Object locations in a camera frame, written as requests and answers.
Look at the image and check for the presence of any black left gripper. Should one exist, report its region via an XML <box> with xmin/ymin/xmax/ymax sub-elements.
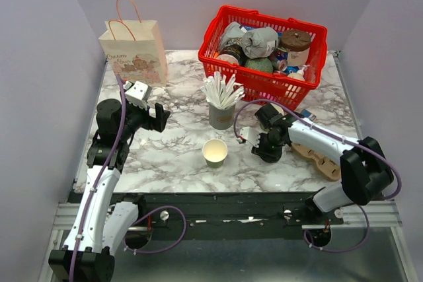
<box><xmin>118</xmin><ymin>89</ymin><xmax>171</xmax><ymax>141</ymax></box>

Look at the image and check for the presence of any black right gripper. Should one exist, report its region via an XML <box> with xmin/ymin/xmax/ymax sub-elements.
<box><xmin>251</xmin><ymin>131</ymin><xmax>285</xmax><ymax>163</ymax></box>

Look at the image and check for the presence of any green paper coffee cup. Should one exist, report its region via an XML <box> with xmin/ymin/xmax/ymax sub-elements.
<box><xmin>202</xmin><ymin>139</ymin><xmax>228</xmax><ymax>168</ymax></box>

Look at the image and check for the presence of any brown cardboard cup carrier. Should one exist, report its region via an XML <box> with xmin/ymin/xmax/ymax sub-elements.
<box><xmin>291</xmin><ymin>143</ymin><xmax>341</xmax><ymax>182</ymax></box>

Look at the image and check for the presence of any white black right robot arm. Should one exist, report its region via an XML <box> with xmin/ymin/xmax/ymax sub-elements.
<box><xmin>252</xmin><ymin>104</ymin><xmax>394</xmax><ymax>224</ymax></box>

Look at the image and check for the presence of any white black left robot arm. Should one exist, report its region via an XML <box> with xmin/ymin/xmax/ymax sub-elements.
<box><xmin>48</xmin><ymin>98</ymin><xmax>171</xmax><ymax>281</ymax></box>

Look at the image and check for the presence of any blue yellow card packet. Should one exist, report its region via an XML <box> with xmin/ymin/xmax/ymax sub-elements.
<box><xmin>300</xmin><ymin>109</ymin><xmax>317</xmax><ymax>122</ymax></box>

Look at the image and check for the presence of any grey straw holder cup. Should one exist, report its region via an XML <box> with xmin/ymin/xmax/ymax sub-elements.
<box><xmin>209</xmin><ymin>103</ymin><xmax>235</xmax><ymax>130</ymax></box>

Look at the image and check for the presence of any white wrapped straws bundle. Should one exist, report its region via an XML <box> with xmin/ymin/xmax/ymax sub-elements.
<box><xmin>200</xmin><ymin>71</ymin><xmax>245</xmax><ymax>110</ymax></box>

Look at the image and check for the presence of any cream printed paper bag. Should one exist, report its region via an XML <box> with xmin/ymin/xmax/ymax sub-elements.
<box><xmin>99</xmin><ymin>14</ymin><xmax>168</xmax><ymax>87</ymax></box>

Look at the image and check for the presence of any white pump bottle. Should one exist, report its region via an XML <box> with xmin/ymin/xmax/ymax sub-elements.
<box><xmin>286</xmin><ymin>65</ymin><xmax>309</xmax><ymax>81</ymax></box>

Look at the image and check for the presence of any green textured ball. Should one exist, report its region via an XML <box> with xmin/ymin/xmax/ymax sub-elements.
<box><xmin>245</xmin><ymin>57</ymin><xmax>274</xmax><ymax>74</ymax></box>

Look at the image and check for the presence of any red blue drink can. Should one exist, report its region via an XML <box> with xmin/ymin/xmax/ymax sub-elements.
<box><xmin>268</xmin><ymin>52</ymin><xmax>288</xmax><ymax>72</ymax></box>

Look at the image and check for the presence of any red plastic shopping basket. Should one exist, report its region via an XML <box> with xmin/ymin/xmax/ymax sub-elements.
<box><xmin>198</xmin><ymin>5</ymin><xmax>327</xmax><ymax>110</ymax></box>

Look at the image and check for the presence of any dark printed paper cup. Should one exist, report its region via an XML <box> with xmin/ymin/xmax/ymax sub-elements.
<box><xmin>216</xmin><ymin>38</ymin><xmax>246</xmax><ymax>65</ymax></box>

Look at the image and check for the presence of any grey wrapped bundle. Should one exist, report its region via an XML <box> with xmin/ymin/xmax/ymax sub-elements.
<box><xmin>241</xmin><ymin>26</ymin><xmax>279</xmax><ymax>59</ymax></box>

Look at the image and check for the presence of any brown lidded white tub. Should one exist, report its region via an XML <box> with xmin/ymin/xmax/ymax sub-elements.
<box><xmin>280</xmin><ymin>29</ymin><xmax>311</xmax><ymax>67</ymax></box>

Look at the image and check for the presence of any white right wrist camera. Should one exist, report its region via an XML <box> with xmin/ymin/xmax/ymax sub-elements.
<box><xmin>237</xmin><ymin>127</ymin><xmax>260</xmax><ymax>148</ymax></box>

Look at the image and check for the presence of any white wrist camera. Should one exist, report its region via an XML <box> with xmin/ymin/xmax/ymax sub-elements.
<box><xmin>124</xmin><ymin>81</ymin><xmax>152</xmax><ymax>110</ymax></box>
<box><xmin>237</xmin><ymin>127</ymin><xmax>260</xmax><ymax>148</ymax></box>

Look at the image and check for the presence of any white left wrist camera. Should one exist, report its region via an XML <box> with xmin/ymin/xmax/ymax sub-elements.
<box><xmin>124</xmin><ymin>81</ymin><xmax>152</xmax><ymax>110</ymax></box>

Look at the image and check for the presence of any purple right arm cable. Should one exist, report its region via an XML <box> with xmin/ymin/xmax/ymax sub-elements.
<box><xmin>233</xmin><ymin>98</ymin><xmax>403</xmax><ymax>253</ymax></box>

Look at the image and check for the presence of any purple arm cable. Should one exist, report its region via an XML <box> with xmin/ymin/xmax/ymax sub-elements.
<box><xmin>233</xmin><ymin>98</ymin><xmax>403</xmax><ymax>253</ymax></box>
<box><xmin>67</xmin><ymin>75</ymin><xmax>188</xmax><ymax>282</ymax></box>

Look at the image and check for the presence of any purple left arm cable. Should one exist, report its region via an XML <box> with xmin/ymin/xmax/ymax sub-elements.
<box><xmin>67</xmin><ymin>75</ymin><xmax>188</xmax><ymax>282</ymax></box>

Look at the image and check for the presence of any black mounting base rail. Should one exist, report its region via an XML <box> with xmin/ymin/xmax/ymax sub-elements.
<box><xmin>111</xmin><ymin>192</ymin><xmax>344</xmax><ymax>242</ymax></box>

